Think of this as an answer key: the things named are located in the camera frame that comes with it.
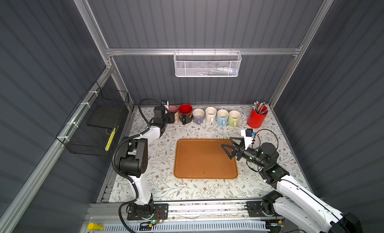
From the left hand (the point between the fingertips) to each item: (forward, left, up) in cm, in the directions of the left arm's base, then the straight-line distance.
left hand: (169, 112), depth 98 cm
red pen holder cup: (-1, -61, -6) cm, 62 cm away
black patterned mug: (+5, -11, -5) cm, 13 cm away
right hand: (-32, -31, +9) cm, 45 cm away
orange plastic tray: (-27, -21, -16) cm, 38 cm away
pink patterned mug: (+7, -3, -4) cm, 8 cm away
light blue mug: (+2, -37, -7) cm, 38 cm away
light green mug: (-3, -44, -5) cm, 44 cm away
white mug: (+4, -29, -7) cm, 30 cm away
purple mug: (+5, -20, -9) cm, 23 cm away
